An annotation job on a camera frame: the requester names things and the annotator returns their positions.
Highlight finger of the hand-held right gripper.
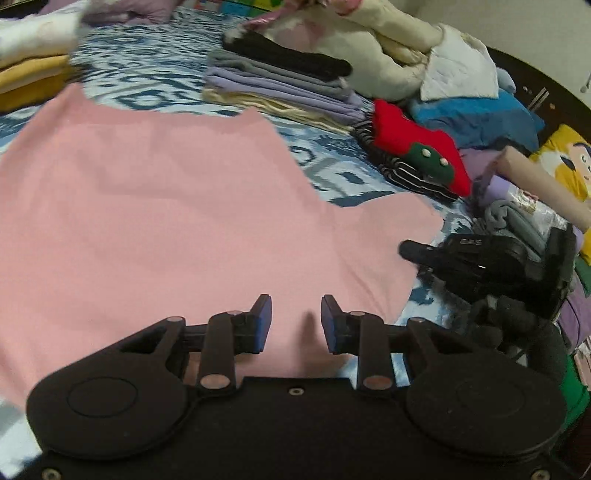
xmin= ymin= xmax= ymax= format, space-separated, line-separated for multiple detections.
xmin=398 ymin=239 xmax=446 ymax=271

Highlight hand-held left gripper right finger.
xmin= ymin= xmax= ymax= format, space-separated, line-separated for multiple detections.
xmin=322 ymin=294 xmax=481 ymax=398

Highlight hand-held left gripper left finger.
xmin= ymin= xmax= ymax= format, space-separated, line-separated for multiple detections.
xmin=111 ymin=294 xmax=273 ymax=398

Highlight pink rabbit sweatshirt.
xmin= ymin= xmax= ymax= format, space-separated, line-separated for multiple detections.
xmin=0 ymin=83 xmax=445 ymax=409

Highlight person's right hand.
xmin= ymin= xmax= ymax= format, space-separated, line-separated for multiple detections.
xmin=473 ymin=295 xmax=566 ymax=374

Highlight grey fleece garment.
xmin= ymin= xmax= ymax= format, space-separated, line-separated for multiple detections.
xmin=480 ymin=198 xmax=568 ymax=264

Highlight lavender packaged bedding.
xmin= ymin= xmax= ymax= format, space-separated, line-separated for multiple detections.
xmin=475 ymin=171 xmax=561 ymax=227

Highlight black white striped garment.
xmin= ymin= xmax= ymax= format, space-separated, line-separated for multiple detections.
xmin=350 ymin=117 xmax=462 ymax=202

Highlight beige rolled blanket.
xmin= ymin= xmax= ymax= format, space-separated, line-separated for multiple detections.
xmin=489 ymin=147 xmax=591 ymax=234

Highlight red green sweater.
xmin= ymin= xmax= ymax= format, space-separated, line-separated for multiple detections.
xmin=370 ymin=99 xmax=472 ymax=195

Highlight yellow cartoon pillow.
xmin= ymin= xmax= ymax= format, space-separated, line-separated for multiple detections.
xmin=527 ymin=124 xmax=591 ymax=214

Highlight dark wooden headboard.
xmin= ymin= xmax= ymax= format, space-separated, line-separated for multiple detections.
xmin=485 ymin=46 xmax=591 ymax=144

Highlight white quilted pad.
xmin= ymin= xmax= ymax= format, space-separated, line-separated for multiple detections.
xmin=419 ymin=23 xmax=500 ymax=101

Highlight lavender folded garment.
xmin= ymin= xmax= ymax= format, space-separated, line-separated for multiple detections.
xmin=203 ymin=67 xmax=372 ymax=124

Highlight cream satin quilt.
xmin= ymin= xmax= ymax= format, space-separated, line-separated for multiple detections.
xmin=245 ymin=0 xmax=446 ymax=101

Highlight cream folded garment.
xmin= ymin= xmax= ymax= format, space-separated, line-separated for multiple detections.
xmin=202 ymin=88 xmax=358 ymax=136

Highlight black folded garment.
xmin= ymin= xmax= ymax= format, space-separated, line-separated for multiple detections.
xmin=222 ymin=28 xmax=355 ymax=83

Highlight grey folded garment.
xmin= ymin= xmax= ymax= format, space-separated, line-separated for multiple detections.
xmin=205 ymin=48 xmax=352 ymax=101

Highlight blue patterned bedspread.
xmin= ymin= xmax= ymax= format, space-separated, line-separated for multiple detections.
xmin=0 ymin=7 xmax=483 ymax=462

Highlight purple floral pillow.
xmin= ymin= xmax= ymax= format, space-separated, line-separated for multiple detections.
xmin=41 ymin=0 xmax=185 ymax=26

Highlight white floral folded garment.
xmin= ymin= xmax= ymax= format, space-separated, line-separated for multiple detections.
xmin=0 ymin=0 xmax=95 ymax=70

